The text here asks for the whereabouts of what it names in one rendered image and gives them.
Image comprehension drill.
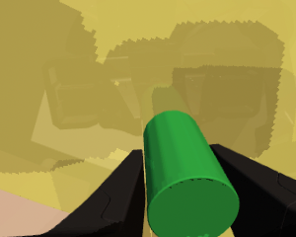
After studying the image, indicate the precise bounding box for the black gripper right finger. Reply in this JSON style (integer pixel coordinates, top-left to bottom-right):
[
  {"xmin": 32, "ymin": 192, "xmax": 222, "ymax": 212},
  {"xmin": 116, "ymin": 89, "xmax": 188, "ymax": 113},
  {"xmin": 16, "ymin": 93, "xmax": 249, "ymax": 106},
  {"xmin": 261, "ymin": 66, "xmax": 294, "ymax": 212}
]
[{"xmin": 210, "ymin": 143, "xmax": 296, "ymax": 237}]

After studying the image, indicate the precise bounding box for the green cylinder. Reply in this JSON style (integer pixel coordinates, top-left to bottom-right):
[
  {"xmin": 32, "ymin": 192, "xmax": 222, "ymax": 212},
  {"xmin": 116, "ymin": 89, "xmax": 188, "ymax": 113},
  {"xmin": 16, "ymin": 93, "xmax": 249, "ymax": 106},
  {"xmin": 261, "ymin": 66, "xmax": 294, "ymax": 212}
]
[{"xmin": 143, "ymin": 111, "xmax": 240, "ymax": 237}]

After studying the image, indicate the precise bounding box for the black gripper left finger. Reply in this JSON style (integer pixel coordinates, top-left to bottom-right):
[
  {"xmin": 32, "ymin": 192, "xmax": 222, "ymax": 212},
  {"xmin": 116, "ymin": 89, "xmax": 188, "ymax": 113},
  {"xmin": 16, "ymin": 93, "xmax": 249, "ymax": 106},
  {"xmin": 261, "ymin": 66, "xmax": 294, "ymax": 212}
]
[{"xmin": 17, "ymin": 149, "xmax": 145, "ymax": 237}]

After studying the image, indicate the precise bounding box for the beige square block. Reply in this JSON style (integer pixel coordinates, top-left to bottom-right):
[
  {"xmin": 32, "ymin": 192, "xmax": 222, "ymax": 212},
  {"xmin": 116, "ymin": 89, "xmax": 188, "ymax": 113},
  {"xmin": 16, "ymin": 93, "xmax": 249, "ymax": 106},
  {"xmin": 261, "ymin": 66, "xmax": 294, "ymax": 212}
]
[{"xmin": 0, "ymin": 190, "xmax": 70, "ymax": 237}]

